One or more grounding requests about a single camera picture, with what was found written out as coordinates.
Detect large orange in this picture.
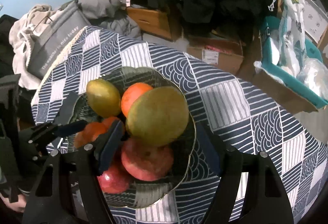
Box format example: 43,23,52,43
74,122,106,149

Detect yellow pear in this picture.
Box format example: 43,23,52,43
86,78,121,118
126,86,189,147

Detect red apple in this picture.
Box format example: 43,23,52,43
97,161,132,194
121,138,173,181

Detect small tangerine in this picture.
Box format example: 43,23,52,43
102,116,119,130

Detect left hand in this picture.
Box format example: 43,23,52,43
1,194,26,213

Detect blue patterned tablecloth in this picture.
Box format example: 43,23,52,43
31,25,328,224

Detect green glass plate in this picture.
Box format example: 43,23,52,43
50,66,197,209

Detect cardboard box under crate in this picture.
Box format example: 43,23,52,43
237,28,318,115

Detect flat cardboard box red label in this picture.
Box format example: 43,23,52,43
187,36,244,75

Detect grey tote bag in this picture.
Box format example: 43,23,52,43
27,0,90,80

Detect wooden drawer base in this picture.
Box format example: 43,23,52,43
127,7,182,41

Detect clear plastic bag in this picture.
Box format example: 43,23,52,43
297,57,328,100

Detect white printed rice bag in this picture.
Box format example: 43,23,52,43
269,0,307,68

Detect pile of clothes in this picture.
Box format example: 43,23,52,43
8,0,141,90

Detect teal plastic crate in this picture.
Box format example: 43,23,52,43
260,16,327,109

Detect white storage drawer box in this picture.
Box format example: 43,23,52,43
304,0,327,44

